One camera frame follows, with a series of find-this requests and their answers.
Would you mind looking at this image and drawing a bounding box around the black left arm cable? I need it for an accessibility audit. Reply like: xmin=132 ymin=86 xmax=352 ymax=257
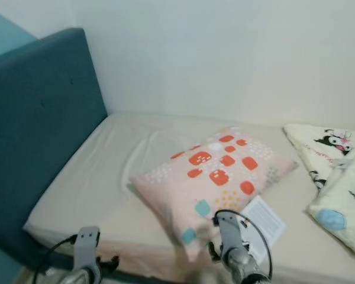
xmin=32 ymin=234 xmax=81 ymax=284

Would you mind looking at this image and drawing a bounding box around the beige sheeted mattress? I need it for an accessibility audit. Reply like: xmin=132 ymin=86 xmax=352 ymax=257
xmin=23 ymin=112 xmax=355 ymax=282

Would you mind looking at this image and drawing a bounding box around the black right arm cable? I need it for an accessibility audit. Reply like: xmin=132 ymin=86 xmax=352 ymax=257
xmin=212 ymin=209 xmax=275 ymax=282

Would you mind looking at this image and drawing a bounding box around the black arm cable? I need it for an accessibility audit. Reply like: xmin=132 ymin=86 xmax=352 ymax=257
xmin=212 ymin=209 xmax=275 ymax=282
xmin=32 ymin=234 xmax=81 ymax=284

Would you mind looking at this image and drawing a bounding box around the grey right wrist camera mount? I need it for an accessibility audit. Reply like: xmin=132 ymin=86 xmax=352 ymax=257
xmin=217 ymin=212 xmax=247 ymax=256

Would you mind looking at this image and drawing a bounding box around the pink pillow with orange spots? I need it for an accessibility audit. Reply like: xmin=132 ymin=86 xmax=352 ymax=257
xmin=130 ymin=127 xmax=299 ymax=262

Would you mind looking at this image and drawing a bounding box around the cream cartoon print blanket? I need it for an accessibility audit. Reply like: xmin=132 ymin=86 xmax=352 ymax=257
xmin=283 ymin=122 xmax=355 ymax=257

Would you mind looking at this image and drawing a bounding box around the blue upholstered headboard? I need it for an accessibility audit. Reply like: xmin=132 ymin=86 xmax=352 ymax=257
xmin=0 ymin=27 xmax=109 ymax=284

